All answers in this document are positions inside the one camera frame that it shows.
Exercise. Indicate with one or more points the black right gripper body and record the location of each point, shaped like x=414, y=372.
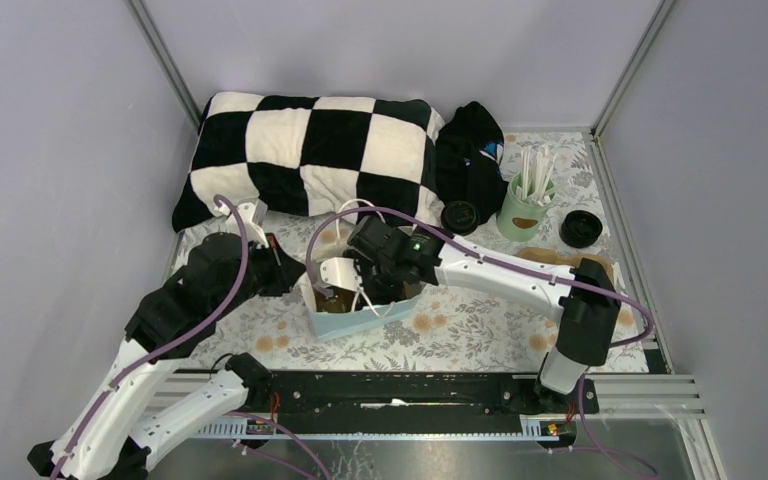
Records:
x=376, y=280

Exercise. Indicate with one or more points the white paper bag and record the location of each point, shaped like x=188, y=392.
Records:
x=329, y=264

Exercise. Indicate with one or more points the single brown cup carrier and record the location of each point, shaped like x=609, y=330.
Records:
x=339, y=302

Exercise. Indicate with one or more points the black cloth bundle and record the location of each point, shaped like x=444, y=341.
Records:
x=469, y=150

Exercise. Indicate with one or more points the black white checkered pillow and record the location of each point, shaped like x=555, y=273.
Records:
x=307, y=156

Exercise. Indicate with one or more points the brown cardboard cup carrier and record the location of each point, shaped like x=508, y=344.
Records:
x=550, y=256

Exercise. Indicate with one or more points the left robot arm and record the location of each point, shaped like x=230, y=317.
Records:
x=113, y=439

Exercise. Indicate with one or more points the floral table mat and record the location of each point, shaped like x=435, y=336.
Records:
x=449, y=329

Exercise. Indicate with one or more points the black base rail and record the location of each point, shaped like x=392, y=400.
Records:
x=392, y=403

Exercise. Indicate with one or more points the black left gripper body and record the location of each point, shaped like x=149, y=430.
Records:
x=266, y=270

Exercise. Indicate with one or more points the green straw holder cup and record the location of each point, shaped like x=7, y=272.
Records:
x=519, y=220

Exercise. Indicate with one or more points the stack of black lids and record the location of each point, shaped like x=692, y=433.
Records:
x=580, y=229

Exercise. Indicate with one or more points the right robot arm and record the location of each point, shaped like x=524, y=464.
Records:
x=581, y=300

